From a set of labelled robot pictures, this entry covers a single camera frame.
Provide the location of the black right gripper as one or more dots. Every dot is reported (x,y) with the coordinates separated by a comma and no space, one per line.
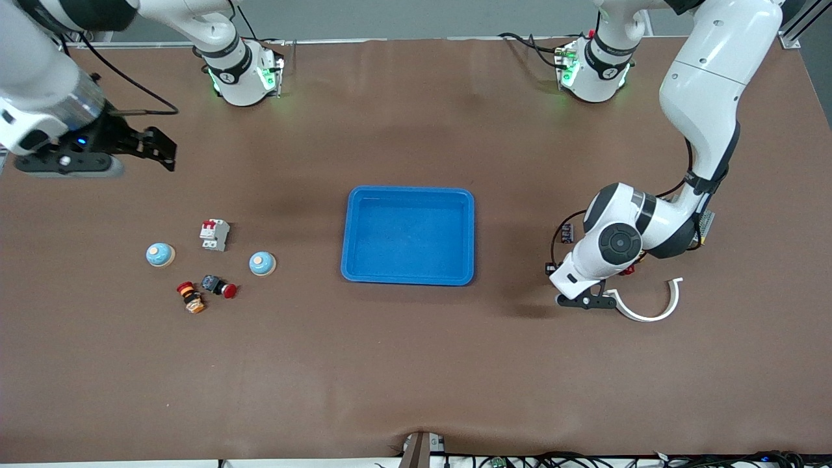
(114,136)

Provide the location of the light blue service bell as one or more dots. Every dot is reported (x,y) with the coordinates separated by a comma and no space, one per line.
(160,254)
(262,263)

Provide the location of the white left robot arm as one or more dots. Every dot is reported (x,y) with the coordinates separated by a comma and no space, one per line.
(702,97)

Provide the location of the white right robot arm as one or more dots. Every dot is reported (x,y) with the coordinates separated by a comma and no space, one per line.
(39,84)

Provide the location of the white red circuit breaker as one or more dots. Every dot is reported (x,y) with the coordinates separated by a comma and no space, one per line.
(214,235)

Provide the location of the red mushroom button blue block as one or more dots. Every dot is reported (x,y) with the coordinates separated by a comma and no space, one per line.
(211,283)

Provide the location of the red orange push button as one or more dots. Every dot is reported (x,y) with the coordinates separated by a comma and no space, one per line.
(192,300)

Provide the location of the blue plastic tray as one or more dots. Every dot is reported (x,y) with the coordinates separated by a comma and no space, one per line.
(409,237)

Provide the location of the white curved plastic clamp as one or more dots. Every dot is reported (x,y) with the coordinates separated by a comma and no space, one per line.
(650,317)

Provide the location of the metal mesh power supply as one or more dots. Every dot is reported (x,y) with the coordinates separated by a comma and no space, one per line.
(707,224)

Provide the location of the grey metal camera post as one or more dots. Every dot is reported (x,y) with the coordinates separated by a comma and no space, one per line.
(416,452)

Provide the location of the aluminium frame post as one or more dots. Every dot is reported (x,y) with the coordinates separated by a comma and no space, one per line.
(796,29)

